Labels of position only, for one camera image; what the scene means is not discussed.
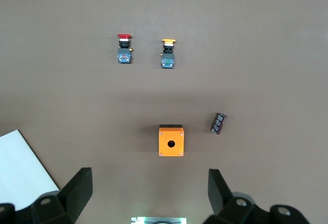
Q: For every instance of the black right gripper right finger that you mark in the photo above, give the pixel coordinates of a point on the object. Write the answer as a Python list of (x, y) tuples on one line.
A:
[(220, 195)]

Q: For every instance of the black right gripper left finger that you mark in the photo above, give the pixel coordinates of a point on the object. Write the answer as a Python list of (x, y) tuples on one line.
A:
[(74, 193)]

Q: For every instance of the white drawer cabinet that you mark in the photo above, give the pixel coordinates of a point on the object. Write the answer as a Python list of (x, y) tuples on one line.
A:
[(18, 162)]

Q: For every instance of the yellow mushroom push button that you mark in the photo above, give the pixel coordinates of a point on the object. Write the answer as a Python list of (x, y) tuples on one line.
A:
[(167, 61)]

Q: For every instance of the red mushroom push button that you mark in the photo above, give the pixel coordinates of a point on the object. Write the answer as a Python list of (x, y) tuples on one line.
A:
[(124, 55)]

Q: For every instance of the black cylindrical capacitor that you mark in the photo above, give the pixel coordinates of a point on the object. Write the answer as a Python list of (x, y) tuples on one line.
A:
[(218, 123)]

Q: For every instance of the orange button enclosure box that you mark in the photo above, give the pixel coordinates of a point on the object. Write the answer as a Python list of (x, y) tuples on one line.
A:
[(176, 137)]

